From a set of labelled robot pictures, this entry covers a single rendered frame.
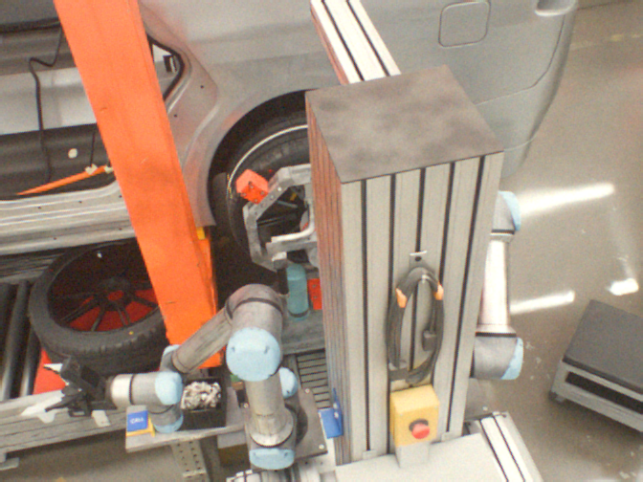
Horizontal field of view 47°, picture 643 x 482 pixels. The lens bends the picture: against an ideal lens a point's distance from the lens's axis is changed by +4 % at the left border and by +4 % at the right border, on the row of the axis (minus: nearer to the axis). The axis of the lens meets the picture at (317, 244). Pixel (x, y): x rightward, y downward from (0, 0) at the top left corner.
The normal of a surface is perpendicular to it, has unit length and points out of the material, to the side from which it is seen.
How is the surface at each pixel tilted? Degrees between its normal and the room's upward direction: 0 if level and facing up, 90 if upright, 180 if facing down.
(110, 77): 90
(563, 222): 0
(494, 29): 90
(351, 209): 90
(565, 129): 0
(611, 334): 0
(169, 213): 90
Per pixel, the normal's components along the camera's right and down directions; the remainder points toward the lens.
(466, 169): 0.22, 0.68
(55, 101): 0.09, 0.07
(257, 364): -0.04, 0.61
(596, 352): -0.06, -0.71
